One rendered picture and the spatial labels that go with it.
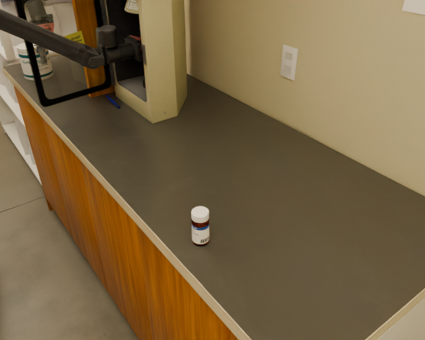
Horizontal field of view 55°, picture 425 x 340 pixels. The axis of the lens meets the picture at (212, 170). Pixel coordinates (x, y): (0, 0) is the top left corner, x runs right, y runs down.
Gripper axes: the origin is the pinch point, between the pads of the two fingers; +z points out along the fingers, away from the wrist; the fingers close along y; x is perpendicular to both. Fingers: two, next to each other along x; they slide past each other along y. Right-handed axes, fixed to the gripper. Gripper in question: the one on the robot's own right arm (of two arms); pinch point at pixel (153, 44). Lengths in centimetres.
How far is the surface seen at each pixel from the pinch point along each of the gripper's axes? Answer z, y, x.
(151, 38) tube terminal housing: -8.1, -14.8, -7.5
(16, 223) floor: -63, 84, 116
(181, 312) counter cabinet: -39, -75, 49
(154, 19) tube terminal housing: -6.0, -14.8, -13.1
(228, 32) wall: 32.3, -5.1, 0.7
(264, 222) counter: -16, -82, 24
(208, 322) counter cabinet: -39, -87, 40
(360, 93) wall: 33, -71, 5
